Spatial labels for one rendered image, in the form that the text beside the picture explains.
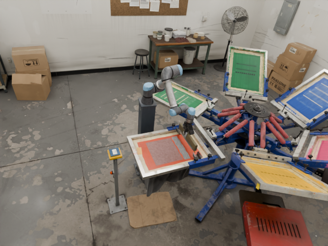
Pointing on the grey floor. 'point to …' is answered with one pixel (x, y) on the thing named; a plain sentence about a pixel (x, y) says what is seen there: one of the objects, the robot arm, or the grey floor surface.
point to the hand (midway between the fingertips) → (187, 136)
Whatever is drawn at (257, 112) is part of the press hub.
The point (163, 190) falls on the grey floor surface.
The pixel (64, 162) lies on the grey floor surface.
